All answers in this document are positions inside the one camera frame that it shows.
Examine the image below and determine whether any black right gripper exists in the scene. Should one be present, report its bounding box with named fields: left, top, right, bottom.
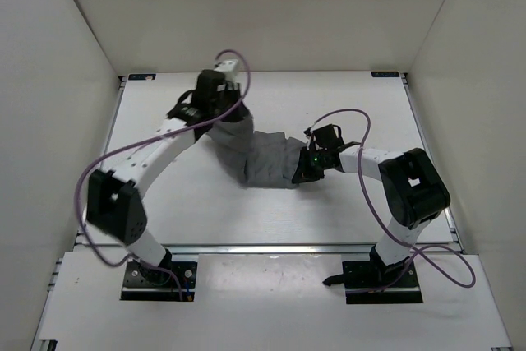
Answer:
left=293, top=146, right=328, bottom=184

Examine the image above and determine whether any aluminium table edge rail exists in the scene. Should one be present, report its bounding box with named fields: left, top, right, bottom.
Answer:
left=76, top=242, right=461, bottom=256

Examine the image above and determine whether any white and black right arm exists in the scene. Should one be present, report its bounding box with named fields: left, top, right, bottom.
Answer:
left=293, top=124, right=450, bottom=286

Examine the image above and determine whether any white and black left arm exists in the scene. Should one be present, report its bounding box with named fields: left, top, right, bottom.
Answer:
left=79, top=61, right=246, bottom=284

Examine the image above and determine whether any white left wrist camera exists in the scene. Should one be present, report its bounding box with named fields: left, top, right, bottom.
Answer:
left=214, top=59, right=241, bottom=81

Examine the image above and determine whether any white front cover board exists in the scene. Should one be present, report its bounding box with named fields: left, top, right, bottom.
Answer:
left=39, top=252, right=510, bottom=350

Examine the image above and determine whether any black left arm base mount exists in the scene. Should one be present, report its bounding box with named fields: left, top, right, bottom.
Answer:
left=120, top=257, right=198, bottom=303

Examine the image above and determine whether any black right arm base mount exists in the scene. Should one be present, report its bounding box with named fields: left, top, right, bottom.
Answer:
left=322, top=256, right=423, bottom=305

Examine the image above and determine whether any blue label sticker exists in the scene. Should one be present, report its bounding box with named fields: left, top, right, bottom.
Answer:
left=127, top=73, right=156, bottom=81
left=371, top=71, right=399, bottom=78

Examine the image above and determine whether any blue label sticker right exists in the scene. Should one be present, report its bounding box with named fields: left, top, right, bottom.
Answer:
left=371, top=71, right=399, bottom=78

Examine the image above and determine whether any blue label sticker left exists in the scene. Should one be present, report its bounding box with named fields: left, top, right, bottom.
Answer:
left=127, top=73, right=156, bottom=81

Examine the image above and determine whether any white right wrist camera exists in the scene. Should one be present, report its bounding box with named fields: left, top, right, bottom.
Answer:
left=303, top=124, right=316, bottom=150

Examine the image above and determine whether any grey pleated skirt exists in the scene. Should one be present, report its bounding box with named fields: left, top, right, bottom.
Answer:
left=207, top=104, right=305, bottom=189

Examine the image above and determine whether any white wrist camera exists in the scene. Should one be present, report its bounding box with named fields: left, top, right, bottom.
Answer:
left=214, top=59, right=241, bottom=81
left=303, top=124, right=316, bottom=150

